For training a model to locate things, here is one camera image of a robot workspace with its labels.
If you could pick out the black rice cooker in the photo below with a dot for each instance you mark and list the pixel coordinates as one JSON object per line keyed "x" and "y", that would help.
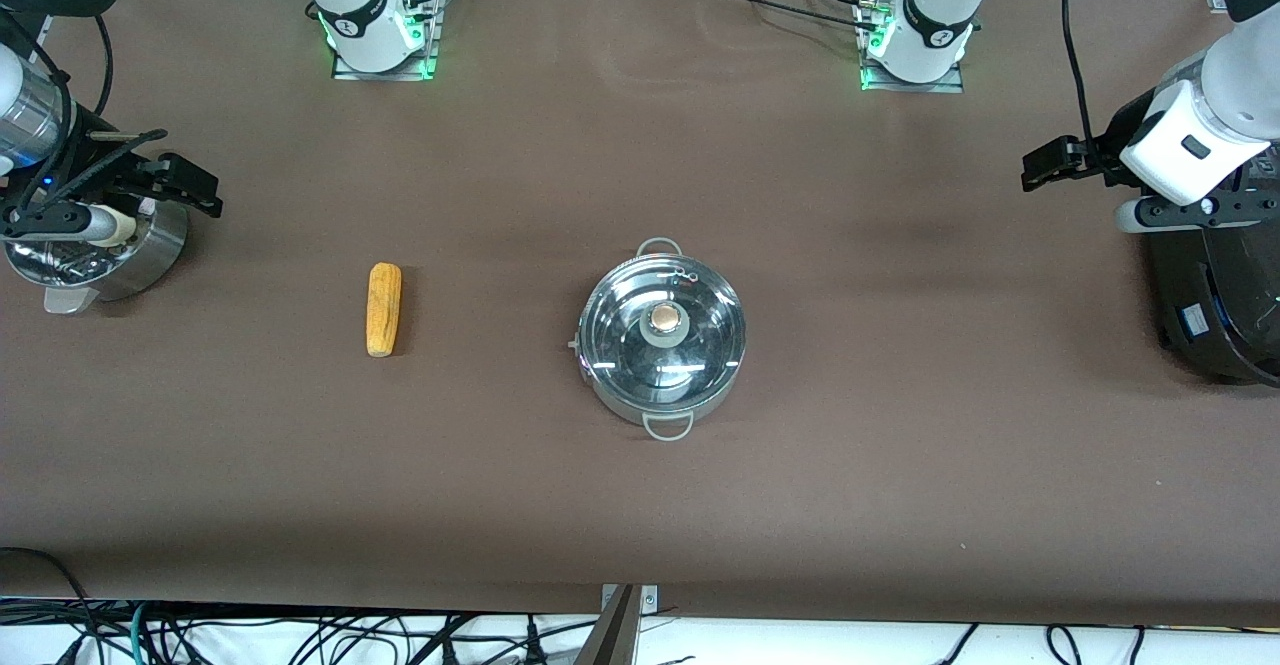
{"x": 1225, "y": 295}

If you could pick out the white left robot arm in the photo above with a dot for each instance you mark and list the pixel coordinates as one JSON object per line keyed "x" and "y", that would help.
{"x": 935, "y": 5}

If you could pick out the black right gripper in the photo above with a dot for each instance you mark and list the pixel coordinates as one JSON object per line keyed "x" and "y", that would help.
{"x": 98, "y": 157}

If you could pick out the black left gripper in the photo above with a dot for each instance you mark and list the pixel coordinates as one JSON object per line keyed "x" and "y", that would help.
{"x": 1098, "y": 154}

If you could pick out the steel bowl at left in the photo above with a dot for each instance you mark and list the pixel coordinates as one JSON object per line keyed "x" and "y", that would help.
{"x": 150, "y": 255}

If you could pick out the glass lid with knob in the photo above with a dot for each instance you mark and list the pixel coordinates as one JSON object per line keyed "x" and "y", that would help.
{"x": 620, "y": 330}

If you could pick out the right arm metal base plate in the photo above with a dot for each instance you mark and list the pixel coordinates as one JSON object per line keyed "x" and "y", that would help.
{"x": 430, "y": 40}

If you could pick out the metal table bracket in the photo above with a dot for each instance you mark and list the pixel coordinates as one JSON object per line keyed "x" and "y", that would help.
{"x": 649, "y": 598}

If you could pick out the yellow corn cob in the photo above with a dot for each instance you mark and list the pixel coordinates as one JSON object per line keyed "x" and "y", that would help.
{"x": 384, "y": 310}

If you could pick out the brown table cloth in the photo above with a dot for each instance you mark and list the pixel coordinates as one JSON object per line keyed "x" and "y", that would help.
{"x": 900, "y": 465}

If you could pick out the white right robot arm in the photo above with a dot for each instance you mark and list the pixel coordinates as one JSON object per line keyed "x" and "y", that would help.
{"x": 360, "y": 15}

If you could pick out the dark metal strut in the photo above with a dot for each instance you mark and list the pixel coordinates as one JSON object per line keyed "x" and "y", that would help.
{"x": 612, "y": 640}

